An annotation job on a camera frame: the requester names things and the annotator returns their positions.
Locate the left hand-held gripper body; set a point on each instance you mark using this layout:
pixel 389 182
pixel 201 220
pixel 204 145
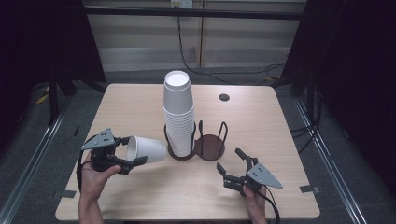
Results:
pixel 101 140

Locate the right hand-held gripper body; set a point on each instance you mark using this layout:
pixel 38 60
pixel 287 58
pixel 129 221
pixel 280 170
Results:
pixel 264 178

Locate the single white paper cup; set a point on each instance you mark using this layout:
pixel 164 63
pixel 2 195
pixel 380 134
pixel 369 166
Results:
pixel 149 149

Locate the dark double cup holder rack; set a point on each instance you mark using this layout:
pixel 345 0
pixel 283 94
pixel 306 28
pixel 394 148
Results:
pixel 211 147

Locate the stack of white paper cups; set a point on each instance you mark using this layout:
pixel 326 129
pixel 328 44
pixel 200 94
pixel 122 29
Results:
pixel 178 105

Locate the person's right hand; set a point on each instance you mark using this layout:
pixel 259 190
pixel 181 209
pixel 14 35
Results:
pixel 257 205

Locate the person's left hand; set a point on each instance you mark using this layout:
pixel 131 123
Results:
pixel 91 183

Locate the small black floor tape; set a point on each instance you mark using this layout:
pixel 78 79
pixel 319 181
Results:
pixel 76 130

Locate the grey tape strip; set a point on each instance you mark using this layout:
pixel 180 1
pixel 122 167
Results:
pixel 308 189
pixel 67 194

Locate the round dark table grommet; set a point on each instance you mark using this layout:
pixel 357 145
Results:
pixel 224 97

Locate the small yellow floor object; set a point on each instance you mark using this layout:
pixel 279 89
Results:
pixel 42 99

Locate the dark curtain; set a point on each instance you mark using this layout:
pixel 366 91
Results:
pixel 37 43
pixel 358 62

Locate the black horizontal bar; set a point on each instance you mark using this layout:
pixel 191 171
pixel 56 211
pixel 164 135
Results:
pixel 218 13

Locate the metal floor rail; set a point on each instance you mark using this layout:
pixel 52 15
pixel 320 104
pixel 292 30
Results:
pixel 330 161
pixel 34 161

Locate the white wall outlet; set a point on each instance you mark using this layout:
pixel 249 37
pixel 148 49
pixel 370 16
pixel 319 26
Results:
pixel 181 3

